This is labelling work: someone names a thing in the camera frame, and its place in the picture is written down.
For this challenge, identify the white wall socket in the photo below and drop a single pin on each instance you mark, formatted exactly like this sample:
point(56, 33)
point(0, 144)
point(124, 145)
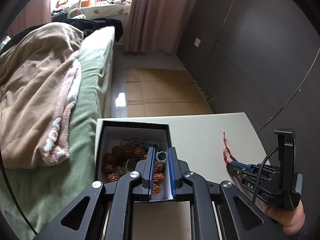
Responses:
point(197, 42)

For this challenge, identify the black clothing on bed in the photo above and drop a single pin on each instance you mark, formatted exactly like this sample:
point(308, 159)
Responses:
point(86, 26)

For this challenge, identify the flattened cardboard sheet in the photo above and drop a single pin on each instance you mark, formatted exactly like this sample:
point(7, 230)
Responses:
point(162, 92)

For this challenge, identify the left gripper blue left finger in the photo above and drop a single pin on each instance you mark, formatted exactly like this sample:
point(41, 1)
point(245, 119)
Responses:
point(148, 173)

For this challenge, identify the black jewelry box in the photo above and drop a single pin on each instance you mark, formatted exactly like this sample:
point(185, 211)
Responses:
point(120, 145)

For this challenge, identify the right hand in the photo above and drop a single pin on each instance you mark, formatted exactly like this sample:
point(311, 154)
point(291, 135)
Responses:
point(292, 221)

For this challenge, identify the beige fleece blanket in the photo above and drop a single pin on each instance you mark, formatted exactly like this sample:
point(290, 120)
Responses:
point(40, 81)

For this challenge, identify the pink curtain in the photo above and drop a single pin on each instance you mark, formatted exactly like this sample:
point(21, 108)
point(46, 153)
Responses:
point(155, 25)

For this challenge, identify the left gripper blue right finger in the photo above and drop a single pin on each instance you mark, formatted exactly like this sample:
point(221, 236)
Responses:
point(175, 173)

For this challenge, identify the dark wardrobe doors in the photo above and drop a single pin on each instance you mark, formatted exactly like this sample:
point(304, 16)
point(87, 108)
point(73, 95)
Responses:
point(260, 57)

